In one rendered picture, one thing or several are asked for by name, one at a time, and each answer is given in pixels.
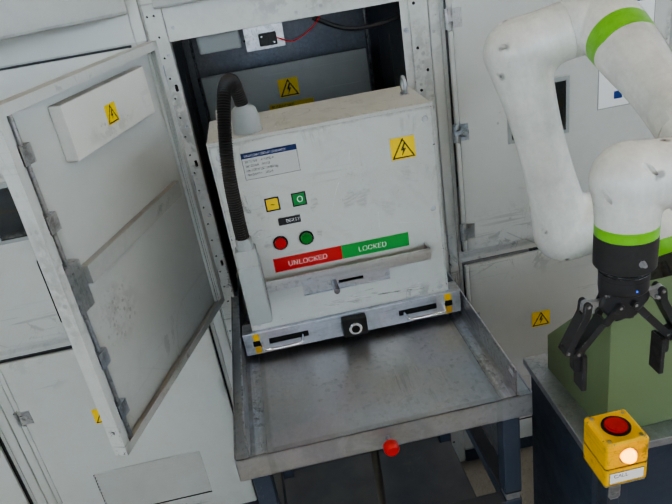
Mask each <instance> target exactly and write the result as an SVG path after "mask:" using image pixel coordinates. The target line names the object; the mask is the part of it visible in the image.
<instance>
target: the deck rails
mask: <svg viewBox="0 0 672 504"><path fill-rule="evenodd" d="M447 278H448V280H449V282H452V281H454V279H453V278H452V277H451V275H450V274H449V272H448V271H447ZM454 283H455V284H456V282H455V281H454ZM456 286H457V287H458V285H457V284H456ZM458 289H459V290H460V297H461V299H460V301H461V311H457V312H452V313H448V315H449V317H450V318H451V320H452V321H453V323H454V325H455V326H456V328H457V330H458V331H459V333H460V334H461V336H462V338H463V339H464V341H465V342H466V344H467V346H468V347H469V349H470V351H471V352H472V354H473V355H474V357H475V359H476V360H477V362H478V363H479V365H480V367H481V368H482V370H483V372H484V373H485V375H486V376H487V378H488V380H489V381H490V383H491V384H492V386H493V388H494V389H495V391H496V393H497V394H498V396H499V397H500V399H501V400H504V399H508V398H513V397H517V396H520V394H519V393H518V391H517V369H516V368H515V366H514V365H513V364H512V362H511V361H510V359H509V358H508V356H507V355H506V354H505V352H504V351H503V349H502V348H501V346H500V345H499V344H498V342H497V341H496V339H495V338H494V337H493V335H492V334H491V332H490V331H489V329H488V328H487V327H486V325H485V324H484V322H483V321H482V319H481V318H480V317H479V315H478V314H477V312H476V311H475V309H474V308H473V307H472V305H471V304H470V302H469V301H468V299H467V298H466V297H465V295H464V294H463V292H462V291H461V289H460V288H459V287H458ZM237 293H238V318H239V343H240V369H241V394H242V419H243V433H244V437H245V440H246V444H247V457H248V458H251V457H256V456H260V455H264V454H268V452H267V441H266V429H265V418H264V406H263V395H262V383H261V372H260V360H259V354H256V355H251V356H247V353H246V349H245V345H242V326H243V322H246V321H250V320H249V317H248V312H247V308H246V304H245V300H244V296H243V294H242V289H241V285H240V281H239V277H238V275H237ZM509 366H510V368H511V369H512V371H513V374H512V372H511V371H510V369H509Z"/></svg>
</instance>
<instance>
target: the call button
mask: <svg viewBox="0 0 672 504"><path fill-rule="evenodd" d="M604 427H605V428H606V429H607V430H608V431H610V432H613V433H624V432H626V431H627V430H628V424H627V422H626V421H624V420H623V419H621V418H618V417H611V418H608V419H606V420H605V421H604Z"/></svg>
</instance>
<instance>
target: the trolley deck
mask: <svg viewBox="0 0 672 504"><path fill-rule="evenodd" d="M231 328H232V379H233V430H234V461H235V465H236V468H237V472H238V475H239V478H240V482H242V481H247V480H251V479H255V478H260V477H264V476H268V475H273V474H277V473H281V472H286V471H290V470H294V469H298V468H303V467H307V466H311V465H316V464H320V463H324V462H329V461H333V460H337V459H341V458H346V457H350V456H354V455H359V454H363V453H367V452H372V451H376V450H380V449H383V444H384V443H385V442H386V438H385V437H386V436H387V435H389V436H390V438H391V439H393V440H396V441H397V442H398V444H399V445H402V444H406V443H410V442H415V441H419V440H423V439H428V438H432V437H436V436H441V435H445V434H449V433H453V432H458V431H462V430H466V429H471V428H475V427H479V426H484V425H488V424H492V423H497V422H501V421H505V420H509V419H514V418H518V417H522V416H527V415H531V414H533V407H532V391H531V389H530V388H529V386H528V385H527V384H526V382H525V381H524V379H523V378H522V376H521V375H520V374H519V372H518V371H517V391H518V393H519V394H520V396H517V397H513V398H508V399H504V400H501V399H500V397H499V396H498V394H497V393H496V391H495V389H494V388H493V386H492V384H491V383H490V381H489V380H488V378H487V376H486V375H485V373H484V372H483V370H482V368H481V367H480V365H479V363H478V362H477V360H476V359H475V357H474V355H473V354H472V352H471V351H470V349H469V347H468V346H467V344H466V342H465V341H464V339H463V338H462V336H461V334H460V333H459V331H458V330H457V328H456V326H455V325H454V323H453V321H452V320H451V318H450V317H449V315H448V313H447V314H443V315H438V316H433V317H429V318H424V319H419V320H415V321H410V322H405V323H401V324H396V325H391V326H387V327H382V328H377V329H373V330H368V331H369V333H367V334H363V335H358V336H353V337H349V338H345V337H344V336H340V337H335V338H331V339H326V340H321V341H317V342H312V343H307V344H303V345H298V346H293V347H289V348H284V349H279V350H275V351H270V352H265V353H261V354H259V360H260V372H261V383H262V395H263V406H264V418H265V429H266V441H267V452H268V454H264V455H260V456H256V457H251V458H248V457H247V444H246V440H245V437H244V433H243V419H242V394H241V369H240V343H239V318H238V296H237V297H233V298H232V297H231Z"/></svg>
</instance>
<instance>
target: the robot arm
mask: <svg viewBox="0 0 672 504"><path fill-rule="evenodd" d="M585 55H586V56H587V57H588V59H589V60H590V61H591V62H592V63H593V65H594V66H595V67H596V68H597V69H598V70H599V71H600V72H601V73H602V75H603V76H604V77H605V78H606V79H607V80H608V81H609V82H610V83H611V84H612V85H613V86H614V87H615V88H616V89H617V90H618V91H619V92H620V93H621V94H622V95H623V96H624V98H625V99H626V100H627V101H628V102H629V104H630V105H631V106H632V107H633V109H634V110H635V111H636V112H637V114H638V115H639V116H640V118H641V119H642V120H643V122H644V123H645V125H646V126H647V127H648V129H649V130H650V132H651V133H652V135H653V136H654V138H655V139H646V140H628V141H622V142H618V143H615V144H613V145H611V146H609V147H607V148H606V149H604V150H603V151H602V152H601V153H600V154H599V155H598V156H597V157H596V159H595V160H594V162H593V163H592V166H591V168H590V171H589V177H588V184H589V190H590V191H589V192H586V193H583V192H582V190H581V187H580V185H579V182H578V179H577V176H576V173H575V170H574V167H573V163H572V160H571V157H570V153H569V150H568V146H567V142H566V138H565V134H564V130H563V126H562V121H561V116H560V111H559V106H558V101H557V95H556V89H555V82H554V75H555V72H556V70H557V69H558V67H559V66H560V65H561V64H563V63H564V62H566V61H569V60H571V59H574V58H578V57H581V56H585ZM483 59H484V63H485V66H486V68H487V70H488V73H489V75H490V77H491V80H492V82H493V84H494V87H495V89H496V91H497V93H498V96H499V98H500V101H501V103H502V106H503V109H504V111H505V114H506V117H507V120H508V123H509V126H510V129H511V132H512V135H513V138H514V142H515V145H516V149H517V152H518V156H519V160H520V164H521V168H522V172H523V176H524V181H525V185H526V190H527V196H528V203H529V209H530V216H531V223H532V232H533V239H534V242H535V244H536V246H537V248H538V249H539V250H540V251H541V252H542V253H543V254H544V255H545V256H547V257H549V258H551V259H553V260H557V261H571V260H574V259H577V258H581V257H584V256H587V255H590V254H593V255H592V263H593V265H594V266H595V267H596V268H597V269H598V280H597V285H598V295H597V297H596V299H589V300H586V299H585V298H584V297H581V298H579V300H578V305H577V310H576V312H575V314H574V316H573V318H572V320H571V322H570V324H569V326H568V328H567V330H566V332H565V334H564V336H563V338H562V340H561V342H560V343H559V345H558V348H559V349H560V351H561V352H562V353H563V354H564V355H565V356H566V357H570V368H571V369H572V370H573V371H574V382H575V384H576V385H577V386H578V387H579V389H580V390H581V391H586V386H587V356H586V355H585V352H586V350H587V349H588V348H589V347H590V346H591V344H592V343H593V342H594V341H595V339H596V338H597V337H598V336H599V335H600V333H601V332H602V331H603V330H604V329H605V327H609V326H610V325H611V324H612V323H613V321H614V320H615V321H620V320H623V319H625V318H628V319H630V318H634V316H635V315H637V314H638V313H639V314H640V315H641V316H642V317H643V318H644V319H646V320H647V321H648V322H649V323H650V324H651V325H652V326H653V327H654V328H655V329H656V330H658V331H656V330H652V331H651V342H650V354H649V365H650V366H651V367H652V368H653V369H654V370H655V371H656V372H657V373H658V374H662V373H663V370H664V359H665V352H667V351H668V349H669V341H671V340H672V306H671V304H670V302H669V300H668V291H667V288H665V287H664V286H663V285H661V284H660V283H659V282H657V281H654V282H653V283H652V285H651V286H650V280H654V279H658V278H662V277H667V276H671V275H672V50H671V48H670V47H669V45H668V43H667V42H666V40H665V38H664V36H663V35H662V34H661V33H660V31H659V30H658V28H657V27H656V25H655V24H654V22H653V21H652V19H651V18H650V16H649V15H648V14H647V12H646V11H645V10H644V8H643V7H642V6H641V4H640V3H639V2H638V1H637V0H561V1H559V2H556V3H554V4H551V5H548V6H546V7H543V8H540V9H538V10H535V11H532V12H529V13H526V14H523V15H520V16H516V17H513V18H509V19H507V20H504V21H502V22H501V23H499V24H498V25H497V26H495V27H494V28H493V29H492V31H491V32H490V33H489V35H488V36H487V38H486V41H485V44H484V48H483ZM650 296H651V297H652V298H654V300H655V302H656V304H657V306H658V308H659V310H660V312H661V313H662V315H663V317H664V319H665V321H666V323H667V324H665V325H663V324H662V323H661V322H660V321H658V320H657V319H656V318H655V317H654V316H653V315H652V314H651V313H650V312H649V311H648V310H647V309H646V308H645V307H644V304H645V303H646V302H647V300H648V299H649V297H650ZM596 307H597V309H596V310H595V311H594V309H595V308H596ZM603 313H604V314H605V315H606V316H607V317H606V318H604V317H603V316H602V314H603ZM592 314H593V317H592V318H591V315H592ZM590 318H591V320H590Z"/></svg>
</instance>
